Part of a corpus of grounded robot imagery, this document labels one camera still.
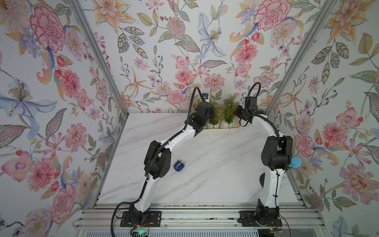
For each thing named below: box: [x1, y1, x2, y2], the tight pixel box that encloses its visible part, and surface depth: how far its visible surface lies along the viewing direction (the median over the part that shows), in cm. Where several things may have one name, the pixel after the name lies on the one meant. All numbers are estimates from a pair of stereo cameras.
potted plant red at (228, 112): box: [223, 97, 239, 129], surface depth 106 cm
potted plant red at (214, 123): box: [207, 103, 222, 129], surface depth 106 cm
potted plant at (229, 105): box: [222, 93, 240, 117], surface depth 109 cm
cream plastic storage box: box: [199, 115, 243, 134], surface depth 108 cm
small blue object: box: [173, 159, 186, 172], surface depth 92 cm
